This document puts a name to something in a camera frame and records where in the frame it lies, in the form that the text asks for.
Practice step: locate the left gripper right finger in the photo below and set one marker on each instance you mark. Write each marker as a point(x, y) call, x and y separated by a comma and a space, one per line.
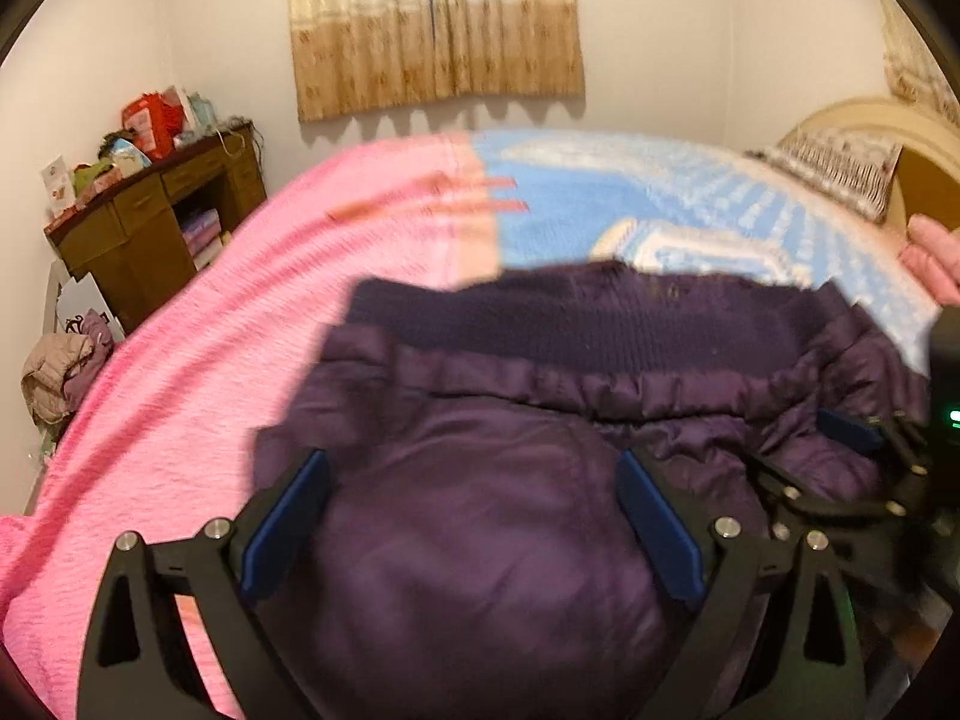
point(779, 609)

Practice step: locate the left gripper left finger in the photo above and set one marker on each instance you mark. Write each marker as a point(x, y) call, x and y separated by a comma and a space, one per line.
point(137, 661)

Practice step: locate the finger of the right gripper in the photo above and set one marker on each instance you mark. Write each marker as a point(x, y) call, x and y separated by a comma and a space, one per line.
point(783, 500)
point(896, 440)

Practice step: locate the purple quilted hooded jacket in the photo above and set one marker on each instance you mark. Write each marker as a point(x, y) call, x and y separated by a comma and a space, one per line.
point(474, 562)

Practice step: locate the folded pink floral blanket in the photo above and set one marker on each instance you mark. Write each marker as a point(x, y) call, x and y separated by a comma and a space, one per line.
point(931, 256)

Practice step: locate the pink and blue bedspread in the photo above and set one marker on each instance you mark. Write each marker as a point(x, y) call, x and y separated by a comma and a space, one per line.
point(162, 442)

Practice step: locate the grey patterned pillow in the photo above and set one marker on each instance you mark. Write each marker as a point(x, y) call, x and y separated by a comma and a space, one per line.
point(854, 169)

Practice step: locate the beige right window curtain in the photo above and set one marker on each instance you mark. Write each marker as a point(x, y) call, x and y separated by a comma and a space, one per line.
point(912, 72)

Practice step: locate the beige window curtain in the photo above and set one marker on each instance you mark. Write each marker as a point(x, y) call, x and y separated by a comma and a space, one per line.
point(912, 72)
point(353, 56)

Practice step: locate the dark wooden desk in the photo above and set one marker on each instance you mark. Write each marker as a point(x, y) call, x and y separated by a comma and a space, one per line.
point(129, 238)

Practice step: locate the white greeting card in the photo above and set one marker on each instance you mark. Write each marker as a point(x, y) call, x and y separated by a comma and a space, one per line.
point(58, 182)

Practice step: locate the red gift bag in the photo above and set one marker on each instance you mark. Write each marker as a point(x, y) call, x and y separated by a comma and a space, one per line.
point(154, 122)

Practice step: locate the beige centre window curtain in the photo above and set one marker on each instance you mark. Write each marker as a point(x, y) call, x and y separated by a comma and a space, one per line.
point(353, 56)

